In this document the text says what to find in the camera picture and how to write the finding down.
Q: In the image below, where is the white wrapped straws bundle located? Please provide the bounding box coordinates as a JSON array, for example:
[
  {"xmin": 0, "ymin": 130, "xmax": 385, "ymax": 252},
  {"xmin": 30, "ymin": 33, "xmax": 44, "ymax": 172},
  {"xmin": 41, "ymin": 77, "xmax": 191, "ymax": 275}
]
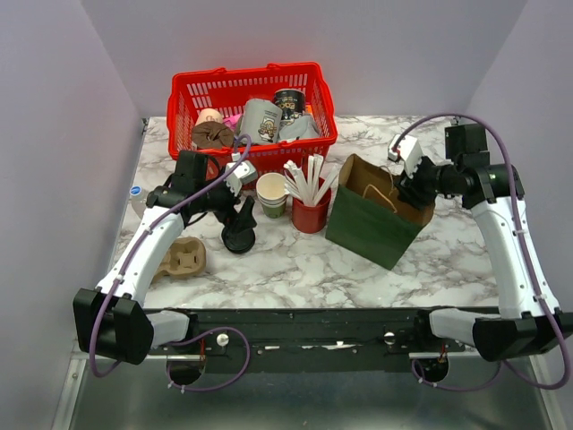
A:
[{"xmin": 284, "ymin": 154, "xmax": 338, "ymax": 207}]

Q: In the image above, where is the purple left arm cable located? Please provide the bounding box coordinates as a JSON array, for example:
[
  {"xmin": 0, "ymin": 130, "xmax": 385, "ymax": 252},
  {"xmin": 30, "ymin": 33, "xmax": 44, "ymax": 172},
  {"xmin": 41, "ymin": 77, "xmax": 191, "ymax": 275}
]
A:
[{"xmin": 88, "ymin": 133, "xmax": 252, "ymax": 394}]

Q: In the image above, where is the brown paper bag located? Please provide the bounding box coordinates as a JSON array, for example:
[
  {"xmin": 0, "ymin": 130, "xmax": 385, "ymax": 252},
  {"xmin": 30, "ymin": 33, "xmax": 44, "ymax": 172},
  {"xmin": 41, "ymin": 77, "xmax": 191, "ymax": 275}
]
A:
[{"xmin": 326, "ymin": 154, "xmax": 435, "ymax": 270}]

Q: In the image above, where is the clear plastic water bottle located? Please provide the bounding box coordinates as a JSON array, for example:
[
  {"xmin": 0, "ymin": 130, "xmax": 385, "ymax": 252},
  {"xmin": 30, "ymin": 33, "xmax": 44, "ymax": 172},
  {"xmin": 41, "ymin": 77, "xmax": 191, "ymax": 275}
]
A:
[{"xmin": 130, "ymin": 185, "xmax": 148, "ymax": 219}]

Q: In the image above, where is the brown crumpled cloth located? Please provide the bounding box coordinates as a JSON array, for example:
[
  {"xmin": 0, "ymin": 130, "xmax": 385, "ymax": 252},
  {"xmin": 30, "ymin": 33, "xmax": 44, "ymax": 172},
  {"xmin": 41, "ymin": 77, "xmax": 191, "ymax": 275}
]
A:
[{"xmin": 191, "ymin": 121, "xmax": 235, "ymax": 150}]

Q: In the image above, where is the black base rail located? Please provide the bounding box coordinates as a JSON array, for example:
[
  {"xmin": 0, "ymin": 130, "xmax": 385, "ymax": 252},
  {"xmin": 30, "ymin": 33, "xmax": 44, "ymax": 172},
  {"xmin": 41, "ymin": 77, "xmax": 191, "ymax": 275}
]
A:
[{"xmin": 150, "ymin": 308, "xmax": 464, "ymax": 374}]

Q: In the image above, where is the grey cloth in basket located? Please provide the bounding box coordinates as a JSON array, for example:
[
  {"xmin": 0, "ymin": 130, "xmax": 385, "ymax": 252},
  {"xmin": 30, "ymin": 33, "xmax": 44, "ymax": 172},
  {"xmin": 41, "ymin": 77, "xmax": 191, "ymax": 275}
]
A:
[{"xmin": 278, "ymin": 115, "xmax": 321, "ymax": 142}]

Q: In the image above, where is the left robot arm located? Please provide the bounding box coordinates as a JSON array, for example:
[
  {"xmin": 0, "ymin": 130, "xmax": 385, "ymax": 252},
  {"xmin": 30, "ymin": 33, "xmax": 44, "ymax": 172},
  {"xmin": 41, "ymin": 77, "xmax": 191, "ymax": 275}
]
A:
[{"xmin": 73, "ymin": 150, "xmax": 257, "ymax": 365}]

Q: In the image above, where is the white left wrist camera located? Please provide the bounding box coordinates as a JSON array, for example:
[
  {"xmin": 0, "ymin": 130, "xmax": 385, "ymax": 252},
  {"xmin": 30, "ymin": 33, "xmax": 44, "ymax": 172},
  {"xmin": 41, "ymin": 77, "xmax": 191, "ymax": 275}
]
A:
[{"xmin": 225, "ymin": 161, "xmax": 258, "ymax": 196}]

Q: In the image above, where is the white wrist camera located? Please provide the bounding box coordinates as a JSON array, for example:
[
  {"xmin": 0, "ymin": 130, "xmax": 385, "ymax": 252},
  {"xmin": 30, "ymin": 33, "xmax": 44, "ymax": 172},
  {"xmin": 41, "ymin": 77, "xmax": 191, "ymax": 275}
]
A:
[
  {"xmin": 225, "ymin": 161, "xmax": 258, "ymax": 196},
  {"xmin": 387, "ymin": 134, "xmax": 423, "ymax": 178}
]

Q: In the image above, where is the beige cup in basket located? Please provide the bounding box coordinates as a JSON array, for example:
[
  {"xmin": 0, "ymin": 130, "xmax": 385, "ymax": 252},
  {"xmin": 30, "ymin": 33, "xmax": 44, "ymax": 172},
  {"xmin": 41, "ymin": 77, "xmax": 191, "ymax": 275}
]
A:
[{"xmin": 195, "ymin": 107, "xmax": 223, "ymax": 125}]

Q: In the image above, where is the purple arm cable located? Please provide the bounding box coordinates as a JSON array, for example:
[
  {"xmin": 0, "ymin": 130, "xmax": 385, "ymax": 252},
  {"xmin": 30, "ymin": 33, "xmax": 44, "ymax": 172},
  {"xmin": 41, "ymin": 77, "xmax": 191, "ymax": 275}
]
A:
[
  {"xmin": 88, "ymin": 133, "xmax": 252, "ymax": 394},
  {"xmin": 389, "ymin": 112, "xmax": 572, "ymax": 391}
]

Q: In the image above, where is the stack of black cup lids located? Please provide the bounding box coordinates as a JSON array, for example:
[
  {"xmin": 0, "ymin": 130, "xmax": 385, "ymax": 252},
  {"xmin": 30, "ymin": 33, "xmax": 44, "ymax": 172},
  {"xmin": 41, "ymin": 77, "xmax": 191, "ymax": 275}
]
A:
[{"xmin": 221, "ymin": 228, "xmax": 256, "ymax": 254}]

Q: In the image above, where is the black printed can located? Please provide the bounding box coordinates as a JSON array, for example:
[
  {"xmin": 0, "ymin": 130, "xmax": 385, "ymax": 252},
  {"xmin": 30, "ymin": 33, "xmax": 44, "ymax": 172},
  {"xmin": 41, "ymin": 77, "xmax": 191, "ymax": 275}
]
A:
[{"xmin": 272, "ymin": 89, "xmax": 306, "ymax": 126}]

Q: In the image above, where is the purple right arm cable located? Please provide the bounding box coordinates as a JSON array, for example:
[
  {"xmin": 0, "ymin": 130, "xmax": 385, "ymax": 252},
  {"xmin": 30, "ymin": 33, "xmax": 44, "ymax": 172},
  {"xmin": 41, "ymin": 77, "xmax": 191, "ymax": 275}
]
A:
[{"xmin": 389, "ymin": 112, "xmax": 572, "ymax": 391}]

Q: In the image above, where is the red plastic shopping basket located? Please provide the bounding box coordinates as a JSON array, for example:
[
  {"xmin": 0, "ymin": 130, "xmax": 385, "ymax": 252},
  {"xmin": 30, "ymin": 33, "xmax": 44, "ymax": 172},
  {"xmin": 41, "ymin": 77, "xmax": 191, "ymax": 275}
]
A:
[{"xmin": 167, "ymin": 62, "xmax": 338, "ymax": 179}]

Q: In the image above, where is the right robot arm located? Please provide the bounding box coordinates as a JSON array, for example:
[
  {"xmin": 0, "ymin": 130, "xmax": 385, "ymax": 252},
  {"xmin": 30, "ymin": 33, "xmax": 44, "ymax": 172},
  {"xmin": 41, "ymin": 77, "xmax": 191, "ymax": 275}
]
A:
[{"xmin": 388, "ymin": 124, "xmax": 572, "ymax": 362}]

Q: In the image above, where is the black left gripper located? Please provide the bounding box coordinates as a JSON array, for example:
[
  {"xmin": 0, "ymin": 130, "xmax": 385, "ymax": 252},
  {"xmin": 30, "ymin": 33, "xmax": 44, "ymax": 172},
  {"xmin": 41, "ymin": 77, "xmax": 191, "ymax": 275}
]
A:
[{"xmin": 196, "ymin": 168, "xmax": 258, "ymax": 234}]

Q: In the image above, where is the grey printed cup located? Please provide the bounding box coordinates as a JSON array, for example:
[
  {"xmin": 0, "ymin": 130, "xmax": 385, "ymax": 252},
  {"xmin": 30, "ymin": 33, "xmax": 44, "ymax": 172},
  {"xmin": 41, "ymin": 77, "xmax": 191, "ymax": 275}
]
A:
[{"xmin": 238, "ymin": 99, "xmax": 282, "ymax": 145}]

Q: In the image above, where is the red straw holder cup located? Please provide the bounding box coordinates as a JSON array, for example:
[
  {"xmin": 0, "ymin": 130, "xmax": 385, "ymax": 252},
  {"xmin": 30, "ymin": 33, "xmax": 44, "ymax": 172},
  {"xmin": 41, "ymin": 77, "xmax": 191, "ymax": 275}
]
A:
[{"xmin": 292, "ymin": 188, "xmax": 332, "ymax": 234}]

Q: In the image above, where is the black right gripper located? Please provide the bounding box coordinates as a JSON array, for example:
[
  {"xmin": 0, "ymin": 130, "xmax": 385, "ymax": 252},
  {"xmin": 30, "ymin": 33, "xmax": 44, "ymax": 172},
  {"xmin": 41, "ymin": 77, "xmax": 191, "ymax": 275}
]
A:
[{"xmin": 393, "ymin": 151, "xmax": 461, "ymax": 211}]

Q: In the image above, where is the stack of green paper cups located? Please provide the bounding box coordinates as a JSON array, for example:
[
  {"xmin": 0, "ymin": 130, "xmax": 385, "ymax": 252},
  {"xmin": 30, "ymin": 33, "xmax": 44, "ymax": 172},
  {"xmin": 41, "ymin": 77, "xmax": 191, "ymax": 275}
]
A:
[{"xmin": 256, "ymin": 173, "xmax": 287, "ymax": 219}]

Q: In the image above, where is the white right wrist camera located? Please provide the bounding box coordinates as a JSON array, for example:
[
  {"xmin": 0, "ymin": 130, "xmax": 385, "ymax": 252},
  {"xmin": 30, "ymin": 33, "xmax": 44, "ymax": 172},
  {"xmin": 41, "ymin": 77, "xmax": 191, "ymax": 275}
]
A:
[{"xmin": 387, "ymin": 134, "xmax": 423, "ymax": 178}]

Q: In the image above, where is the brown cardboard cup carrier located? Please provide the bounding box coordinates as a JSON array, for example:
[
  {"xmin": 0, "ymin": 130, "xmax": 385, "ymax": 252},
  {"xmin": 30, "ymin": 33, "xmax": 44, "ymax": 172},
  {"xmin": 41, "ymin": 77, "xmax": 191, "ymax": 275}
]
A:
[{"xmin": 151, "ymin": 236, "xmax": 207, "ymax": 283}]

